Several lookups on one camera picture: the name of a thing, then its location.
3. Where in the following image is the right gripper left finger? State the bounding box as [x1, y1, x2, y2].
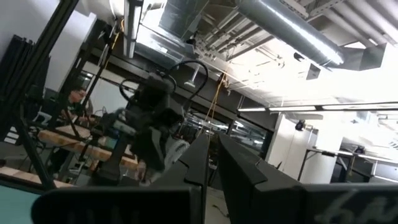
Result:
[30, 133, 210, 224]

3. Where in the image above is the grey metal desk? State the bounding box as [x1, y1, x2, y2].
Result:
[297, 146, 398, 184]

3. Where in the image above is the yellow hanging cord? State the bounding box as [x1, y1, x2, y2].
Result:
[198, 70, 231, 138]

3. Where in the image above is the person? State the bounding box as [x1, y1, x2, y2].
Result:
[60, 88, 94, 125]

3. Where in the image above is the silver ventilation duct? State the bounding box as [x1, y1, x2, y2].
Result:
[236, 0, 346, 68]

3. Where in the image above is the long ceiling light strip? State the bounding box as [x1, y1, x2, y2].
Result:
[238, 101, 398, 113]

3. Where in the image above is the wooden workbench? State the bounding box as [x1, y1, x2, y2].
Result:
[37, 124, 139, 170]

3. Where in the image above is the black aluminium table frame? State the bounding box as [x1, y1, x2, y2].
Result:
[0, 0, 80, 191]

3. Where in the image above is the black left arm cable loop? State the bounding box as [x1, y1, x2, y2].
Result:
[119, 60, 210, 105]

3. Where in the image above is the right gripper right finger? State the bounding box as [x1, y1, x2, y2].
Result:
[217, 133, 398, 224]

